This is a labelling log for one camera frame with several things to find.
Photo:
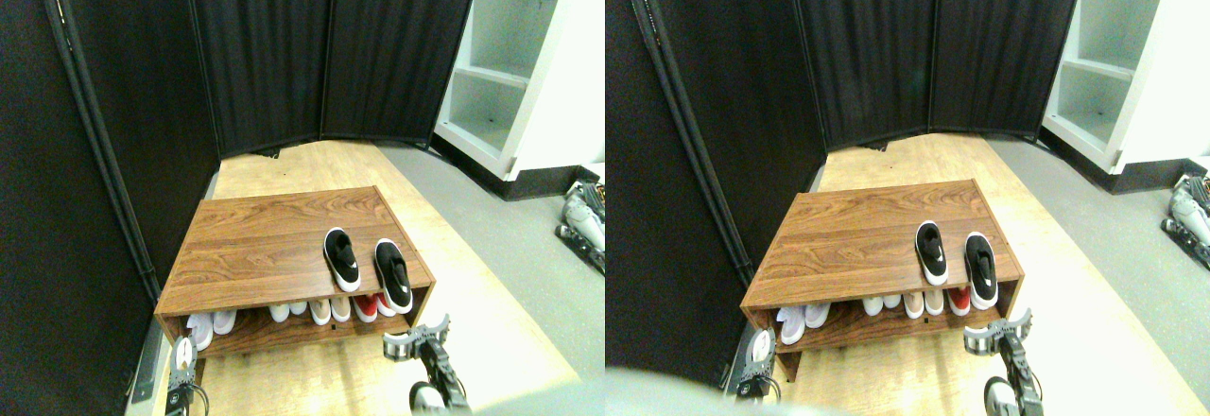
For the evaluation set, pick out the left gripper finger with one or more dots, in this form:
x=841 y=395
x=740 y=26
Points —
x=182 y=354
x=760 y=347

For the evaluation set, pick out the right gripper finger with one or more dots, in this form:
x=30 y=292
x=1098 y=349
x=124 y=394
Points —
x=978 y=342
x=1019 y=321
x=398 y=346
x=438 y=327

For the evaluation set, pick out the black shoe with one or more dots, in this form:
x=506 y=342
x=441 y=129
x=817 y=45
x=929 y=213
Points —
x=342 y=257
x=932 y=252
x=982 y=269
x=394 y=274

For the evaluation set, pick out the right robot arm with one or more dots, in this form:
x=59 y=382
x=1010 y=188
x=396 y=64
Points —
x=444 y=392
x=1019 y=392

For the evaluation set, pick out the white shoe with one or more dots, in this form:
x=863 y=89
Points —
x=891 y=300
x=279 y=311
x=298 y=307
x=818 y=315
x=200 y=333
x=872 y=304
x=791 y=325
x=225 y=320

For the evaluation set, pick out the red shoe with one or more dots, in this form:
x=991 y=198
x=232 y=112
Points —
x=384 y=308
x=958 y=301
x=365 y=308

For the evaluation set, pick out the beige shoe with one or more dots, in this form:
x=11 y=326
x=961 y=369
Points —
x=934 y=301
x=319 y=310
x=340 y=307
x=913 y=303

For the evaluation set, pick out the brown shoe rack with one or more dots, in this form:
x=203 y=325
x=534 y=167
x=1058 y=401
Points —
x=851 y=241
x=274 y=241

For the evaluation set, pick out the black curtain stand pole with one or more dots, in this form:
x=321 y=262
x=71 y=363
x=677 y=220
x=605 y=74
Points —
x=674 y=85
x=85 y=85

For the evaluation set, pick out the white shelf unit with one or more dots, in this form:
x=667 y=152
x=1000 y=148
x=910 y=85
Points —
x=572 y=76
x=1172 y=66

